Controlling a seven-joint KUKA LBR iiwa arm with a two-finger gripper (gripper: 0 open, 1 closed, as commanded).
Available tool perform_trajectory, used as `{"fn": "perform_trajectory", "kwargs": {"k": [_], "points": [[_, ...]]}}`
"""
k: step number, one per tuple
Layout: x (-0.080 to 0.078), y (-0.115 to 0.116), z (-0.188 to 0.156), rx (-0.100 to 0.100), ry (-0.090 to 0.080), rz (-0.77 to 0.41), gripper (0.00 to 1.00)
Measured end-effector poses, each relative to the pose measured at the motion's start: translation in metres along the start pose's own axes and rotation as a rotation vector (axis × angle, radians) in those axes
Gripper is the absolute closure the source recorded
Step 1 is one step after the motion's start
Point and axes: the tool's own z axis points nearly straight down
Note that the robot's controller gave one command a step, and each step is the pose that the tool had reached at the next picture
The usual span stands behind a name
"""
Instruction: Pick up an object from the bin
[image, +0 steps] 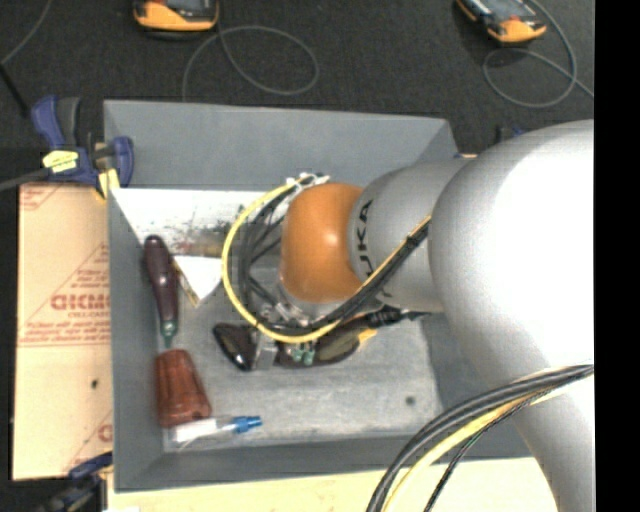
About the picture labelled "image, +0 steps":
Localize dark brown sunglasses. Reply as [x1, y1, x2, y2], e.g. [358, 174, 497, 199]
[212, 322, 378, 373]

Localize grey metal bin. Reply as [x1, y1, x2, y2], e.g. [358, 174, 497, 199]
[102, 98, 534, 491]

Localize white tube with blue cap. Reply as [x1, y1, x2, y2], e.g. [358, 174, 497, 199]
[168, 414, 264, 445]

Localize red-brown ribbed cone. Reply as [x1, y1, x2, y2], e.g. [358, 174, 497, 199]
[153, 348, 213, 429]

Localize brown cardboard board, red print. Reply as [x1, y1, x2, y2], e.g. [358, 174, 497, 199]
[10, 180, 115, 482]

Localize black cylinder on white bracket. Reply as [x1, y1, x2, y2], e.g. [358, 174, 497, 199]
[367, 307, 416, 327]

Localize maroon handled screwdriver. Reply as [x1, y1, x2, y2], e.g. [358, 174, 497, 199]
[143, 234, 181, 349]

